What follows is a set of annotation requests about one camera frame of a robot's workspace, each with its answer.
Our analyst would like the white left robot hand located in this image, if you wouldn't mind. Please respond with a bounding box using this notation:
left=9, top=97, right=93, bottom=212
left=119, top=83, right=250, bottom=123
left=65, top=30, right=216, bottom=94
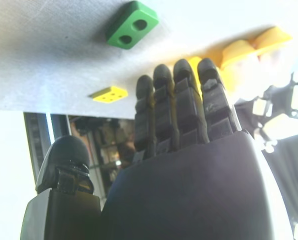
left=20, top=57, right=292, bottom=240

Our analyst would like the yellow egg carton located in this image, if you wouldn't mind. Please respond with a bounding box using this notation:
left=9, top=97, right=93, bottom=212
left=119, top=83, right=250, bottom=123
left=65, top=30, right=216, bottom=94
left=186, top=26, right=294, bottom=91

